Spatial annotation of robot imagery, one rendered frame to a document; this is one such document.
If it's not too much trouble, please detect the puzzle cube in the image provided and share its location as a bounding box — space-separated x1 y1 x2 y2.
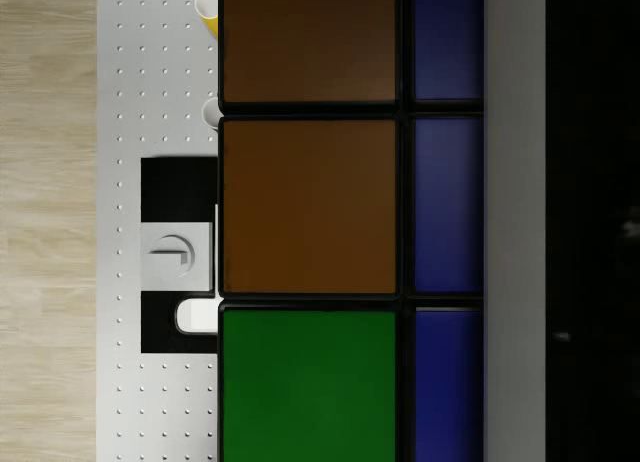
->
216 0 486 462

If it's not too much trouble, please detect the yellow mug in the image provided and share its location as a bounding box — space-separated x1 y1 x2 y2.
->
194 0 220 39

